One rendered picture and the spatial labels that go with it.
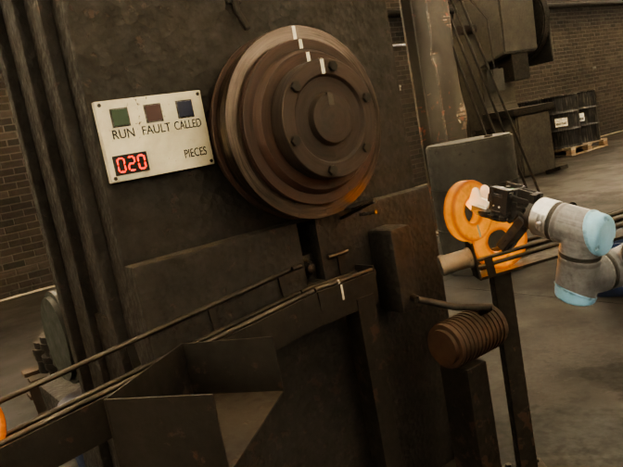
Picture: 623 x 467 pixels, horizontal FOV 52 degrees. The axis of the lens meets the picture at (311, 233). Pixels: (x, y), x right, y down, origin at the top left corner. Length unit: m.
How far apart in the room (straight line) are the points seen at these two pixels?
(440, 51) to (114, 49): 4.54
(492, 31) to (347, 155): 7.98
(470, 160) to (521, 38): 5.52
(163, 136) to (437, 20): 4.55
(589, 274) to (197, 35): 1.06
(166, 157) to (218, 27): 0.36
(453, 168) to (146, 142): 2.97
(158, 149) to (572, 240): 0.94
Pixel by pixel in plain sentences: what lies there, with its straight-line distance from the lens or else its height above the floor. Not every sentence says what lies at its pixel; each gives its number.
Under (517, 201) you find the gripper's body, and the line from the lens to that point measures 1.57.
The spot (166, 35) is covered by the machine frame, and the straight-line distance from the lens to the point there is 1.61.
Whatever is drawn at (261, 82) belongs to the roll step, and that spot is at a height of 1.22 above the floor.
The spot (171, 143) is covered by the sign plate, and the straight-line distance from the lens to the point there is 1.55.
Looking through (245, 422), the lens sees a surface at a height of 0.60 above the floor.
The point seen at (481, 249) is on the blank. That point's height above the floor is 0.69.
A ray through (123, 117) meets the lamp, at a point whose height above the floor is 1.20.
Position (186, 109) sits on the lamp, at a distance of 1.57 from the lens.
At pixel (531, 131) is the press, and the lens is 9.48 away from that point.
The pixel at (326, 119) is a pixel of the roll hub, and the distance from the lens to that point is 1.51.
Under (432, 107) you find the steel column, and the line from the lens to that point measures 6.01.
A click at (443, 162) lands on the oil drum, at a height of 0.77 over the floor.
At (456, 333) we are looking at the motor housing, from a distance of 1.74.
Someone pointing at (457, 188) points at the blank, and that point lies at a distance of 1.64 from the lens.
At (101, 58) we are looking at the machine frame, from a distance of 1.54.
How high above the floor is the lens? 1.08
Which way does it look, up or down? 8 degrees down
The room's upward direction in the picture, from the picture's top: 11 degrees counter-clockwise
